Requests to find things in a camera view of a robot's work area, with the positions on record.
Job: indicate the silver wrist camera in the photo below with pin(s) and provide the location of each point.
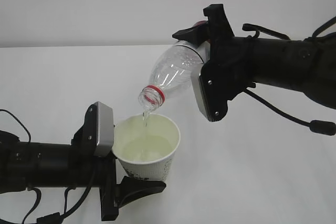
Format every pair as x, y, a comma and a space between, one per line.
98, 130
209, 97

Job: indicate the white paper cup green logo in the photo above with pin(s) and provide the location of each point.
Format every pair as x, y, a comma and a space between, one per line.
145, 149

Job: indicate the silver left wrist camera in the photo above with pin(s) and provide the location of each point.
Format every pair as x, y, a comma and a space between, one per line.
98, 130

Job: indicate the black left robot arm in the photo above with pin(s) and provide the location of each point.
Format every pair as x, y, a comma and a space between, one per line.
31, 166

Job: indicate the clear water bottle red label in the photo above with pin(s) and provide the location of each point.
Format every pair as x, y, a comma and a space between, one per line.
171, 74

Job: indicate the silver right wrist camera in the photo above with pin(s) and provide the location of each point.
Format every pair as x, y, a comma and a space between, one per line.
209, 97

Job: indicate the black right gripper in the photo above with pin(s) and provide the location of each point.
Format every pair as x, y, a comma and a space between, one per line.
228, 53

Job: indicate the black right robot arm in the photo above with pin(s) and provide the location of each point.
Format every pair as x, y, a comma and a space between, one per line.
264, 56

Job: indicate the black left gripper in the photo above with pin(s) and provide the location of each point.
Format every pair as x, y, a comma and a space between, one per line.
89, 171

